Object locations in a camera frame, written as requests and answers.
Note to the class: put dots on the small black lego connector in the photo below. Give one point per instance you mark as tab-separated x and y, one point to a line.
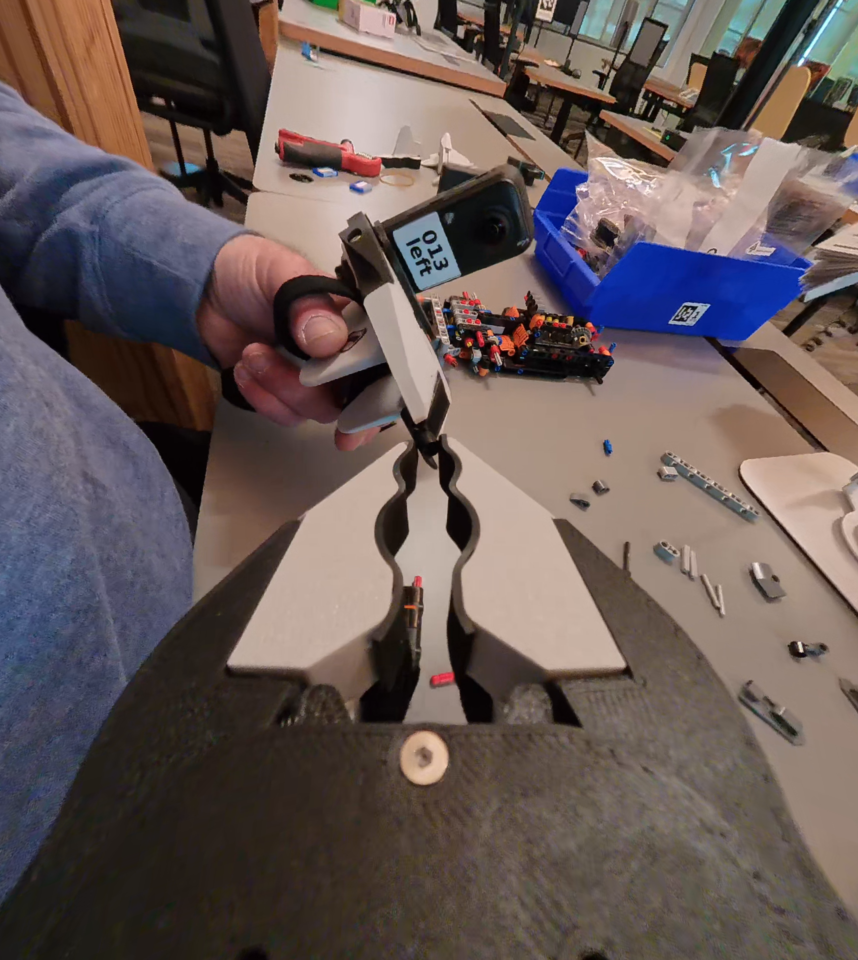
420	446

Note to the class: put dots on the person's left forearm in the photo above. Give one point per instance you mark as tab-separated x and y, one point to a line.
99	210

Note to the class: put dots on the grey lego panel piece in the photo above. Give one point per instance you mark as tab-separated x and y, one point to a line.
766	581

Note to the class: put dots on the black pillar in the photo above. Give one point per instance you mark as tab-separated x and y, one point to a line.
766	60

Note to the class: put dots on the grey wedge plate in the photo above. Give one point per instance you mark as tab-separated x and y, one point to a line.
399	150

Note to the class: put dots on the pink white box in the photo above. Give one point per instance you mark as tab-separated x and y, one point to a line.
365	16

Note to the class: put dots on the red lego pin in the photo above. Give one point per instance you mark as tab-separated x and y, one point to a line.
442	679

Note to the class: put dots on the red black hand tool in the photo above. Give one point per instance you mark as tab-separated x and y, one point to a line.
324	154

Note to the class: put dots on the blue bin white label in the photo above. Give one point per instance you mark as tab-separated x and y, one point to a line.
661	285

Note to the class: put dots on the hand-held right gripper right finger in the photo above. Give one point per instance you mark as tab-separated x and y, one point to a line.
541	600

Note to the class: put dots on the person's left hand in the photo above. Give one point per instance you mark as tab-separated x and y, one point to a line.
249	285

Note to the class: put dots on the long grey lego beam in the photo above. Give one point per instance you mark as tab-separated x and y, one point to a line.
710	487

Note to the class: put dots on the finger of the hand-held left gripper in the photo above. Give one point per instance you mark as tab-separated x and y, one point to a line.
406	345

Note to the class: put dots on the lego chassis model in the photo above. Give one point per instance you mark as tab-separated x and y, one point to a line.
526	337

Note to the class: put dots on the black mesh chair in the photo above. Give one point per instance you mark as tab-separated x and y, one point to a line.
635	67

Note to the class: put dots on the person's blue sweater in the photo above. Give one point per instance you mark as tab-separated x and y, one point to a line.
39	600

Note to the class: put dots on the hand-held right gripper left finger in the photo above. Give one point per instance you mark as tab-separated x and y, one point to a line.
301	600

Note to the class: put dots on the black lego clip piece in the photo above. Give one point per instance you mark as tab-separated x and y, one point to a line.
804	650

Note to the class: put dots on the wooden post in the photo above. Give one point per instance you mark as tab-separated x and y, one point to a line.
39	60

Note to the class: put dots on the blue-grey two-hole lego beam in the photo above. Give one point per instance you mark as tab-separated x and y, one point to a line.
666	552

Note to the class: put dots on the black office chair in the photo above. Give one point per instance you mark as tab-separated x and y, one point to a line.
189	60

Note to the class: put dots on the white plastic part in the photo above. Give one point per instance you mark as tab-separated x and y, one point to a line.
448	154

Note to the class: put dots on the tan rubber band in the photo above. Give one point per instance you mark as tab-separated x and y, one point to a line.
380	178

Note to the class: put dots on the small blue item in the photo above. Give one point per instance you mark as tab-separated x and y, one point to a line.
310	54

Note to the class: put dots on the black lego shock absorber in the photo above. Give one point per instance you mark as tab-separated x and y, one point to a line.
412	622

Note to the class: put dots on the black flat pad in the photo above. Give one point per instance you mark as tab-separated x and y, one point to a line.
504	126

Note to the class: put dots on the pile of clear plastic bags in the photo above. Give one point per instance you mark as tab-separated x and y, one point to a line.
699	187

